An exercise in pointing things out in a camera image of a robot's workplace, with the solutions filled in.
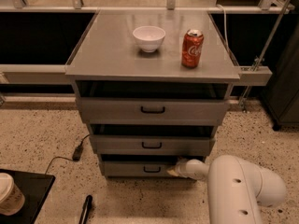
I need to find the black power adapter cable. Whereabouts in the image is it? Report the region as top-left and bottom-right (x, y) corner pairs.
(44, 133), (91, 175)

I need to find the white paper coffee cup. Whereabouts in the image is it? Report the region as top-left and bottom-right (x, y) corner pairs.
(0, 173), (25, 216)

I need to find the red soda can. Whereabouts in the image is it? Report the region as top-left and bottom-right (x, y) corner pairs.
(181, 29), (204, 68)

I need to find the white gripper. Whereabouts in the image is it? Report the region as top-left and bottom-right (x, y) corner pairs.
(167, 159), (209, 181)

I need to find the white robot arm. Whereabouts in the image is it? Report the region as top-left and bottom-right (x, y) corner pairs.
(167, 155), (287, 224)

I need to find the grey horizontal rail beam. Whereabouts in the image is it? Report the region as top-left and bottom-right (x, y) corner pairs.
(0, 64), (272, 86)

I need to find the white cable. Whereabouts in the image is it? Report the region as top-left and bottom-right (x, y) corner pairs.
(216, 4), (232, 53)

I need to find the black side table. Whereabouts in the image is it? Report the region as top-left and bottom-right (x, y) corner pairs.
(0, 169), (55, 224)

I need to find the grey drawer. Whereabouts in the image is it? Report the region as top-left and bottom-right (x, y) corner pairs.
(90, 135), (215, 156)
(76, 98), (228, 126)
(99, 159), (188, 178)

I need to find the metal diagonal rod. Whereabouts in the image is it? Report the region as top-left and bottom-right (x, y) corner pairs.
(238, 0), (291, 113)

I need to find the grey drawer cabinet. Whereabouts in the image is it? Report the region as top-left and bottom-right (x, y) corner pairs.
(66, 9), (239, 164)

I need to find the dark cabinet at right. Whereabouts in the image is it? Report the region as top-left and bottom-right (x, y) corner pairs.
(262, 25), (299, 131)

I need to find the white bowl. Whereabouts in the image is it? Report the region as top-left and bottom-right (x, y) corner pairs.
(133, 26), (165, 53)

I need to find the black pen-like object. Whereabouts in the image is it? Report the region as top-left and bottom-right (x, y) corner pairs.
(78, 195), (93, 224)

